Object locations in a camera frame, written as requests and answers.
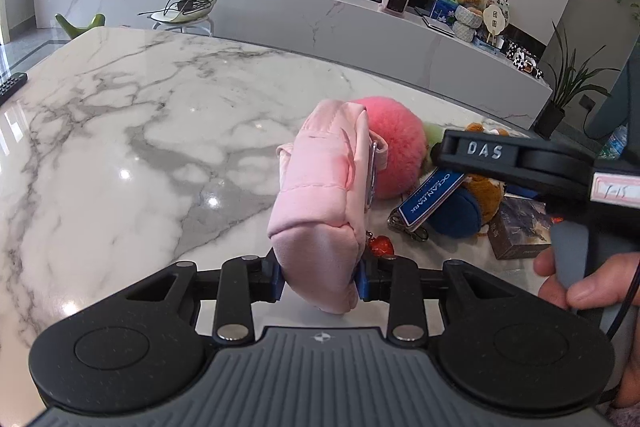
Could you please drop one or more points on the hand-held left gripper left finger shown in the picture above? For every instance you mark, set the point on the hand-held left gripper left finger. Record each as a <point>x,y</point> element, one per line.
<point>274,281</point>

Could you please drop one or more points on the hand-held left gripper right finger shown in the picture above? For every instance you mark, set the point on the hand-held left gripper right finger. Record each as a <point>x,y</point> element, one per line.
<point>361,282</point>

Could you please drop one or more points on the pink fabric pouch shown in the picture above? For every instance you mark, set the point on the pink fabric pouch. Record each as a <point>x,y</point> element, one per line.
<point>320,207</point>

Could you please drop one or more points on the person's right forearm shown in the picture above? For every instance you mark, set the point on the person's right forearm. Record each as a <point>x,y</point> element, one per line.
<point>631,387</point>

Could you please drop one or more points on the person's right hand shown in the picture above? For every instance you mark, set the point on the person's right hand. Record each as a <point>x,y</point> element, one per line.
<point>590,292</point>

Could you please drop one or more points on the red heart charm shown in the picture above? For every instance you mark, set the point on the red heart charm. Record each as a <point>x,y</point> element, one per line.
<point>381,246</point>

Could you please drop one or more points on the printed cardboard box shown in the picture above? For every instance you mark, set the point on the printed cardboard box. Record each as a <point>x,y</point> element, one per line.
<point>520,227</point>

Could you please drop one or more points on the clear water bottle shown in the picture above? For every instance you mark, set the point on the clear water bottle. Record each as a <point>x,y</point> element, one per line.
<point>616,142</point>

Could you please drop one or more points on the potted green plant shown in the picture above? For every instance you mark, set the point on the potted green plant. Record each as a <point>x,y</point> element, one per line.
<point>565,82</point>

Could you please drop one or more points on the brown plush toy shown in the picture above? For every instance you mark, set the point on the brown plush toy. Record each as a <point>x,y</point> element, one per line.
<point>470,207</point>

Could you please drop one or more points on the grey chair backrest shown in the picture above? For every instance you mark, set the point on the grey chair backrest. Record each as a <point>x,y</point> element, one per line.
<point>617,97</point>

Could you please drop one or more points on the cow pattern ornament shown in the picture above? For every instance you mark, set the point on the cow pattern ornament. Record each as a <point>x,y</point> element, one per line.
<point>522,57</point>

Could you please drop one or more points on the green plush piece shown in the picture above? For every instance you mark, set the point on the green plush piece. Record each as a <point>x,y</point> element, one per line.
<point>432,142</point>

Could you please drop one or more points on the pink fluffy pompom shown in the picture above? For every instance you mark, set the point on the pink fluffy pompom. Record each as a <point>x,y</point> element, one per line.
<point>397,142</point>

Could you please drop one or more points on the round paper fan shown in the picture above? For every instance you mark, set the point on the round paper fan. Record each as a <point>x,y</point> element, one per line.
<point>496,17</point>

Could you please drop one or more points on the marble tv cabinet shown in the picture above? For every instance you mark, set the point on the marble tv cabinet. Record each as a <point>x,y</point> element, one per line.
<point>300,17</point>

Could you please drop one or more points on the white round stool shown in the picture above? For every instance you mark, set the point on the white round stool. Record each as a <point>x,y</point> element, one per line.
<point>185,9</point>

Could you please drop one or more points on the green chair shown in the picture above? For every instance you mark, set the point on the green chair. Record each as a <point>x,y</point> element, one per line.
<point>80,24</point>

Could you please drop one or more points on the black remote control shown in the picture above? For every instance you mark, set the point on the black remote control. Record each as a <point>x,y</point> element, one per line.
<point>11,86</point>

